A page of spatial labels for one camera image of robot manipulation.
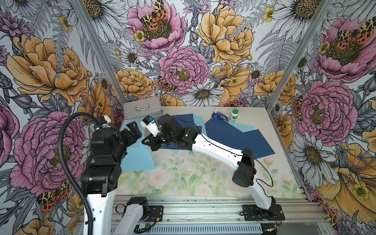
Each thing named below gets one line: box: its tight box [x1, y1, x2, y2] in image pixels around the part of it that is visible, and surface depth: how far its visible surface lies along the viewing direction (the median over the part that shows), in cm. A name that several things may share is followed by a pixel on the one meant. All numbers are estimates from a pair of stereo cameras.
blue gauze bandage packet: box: [211, 111, 231, 122], surface depth 117 cm
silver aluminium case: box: [122, 96, 165, 120], surface depth 103 cm
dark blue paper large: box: [204, 117, 276, 159], surface depth 111 cm
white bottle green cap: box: [231, 108, 239, 123], surface depth 111 cm
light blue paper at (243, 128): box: [224, 120, 256, 133], surface depth 113 cm
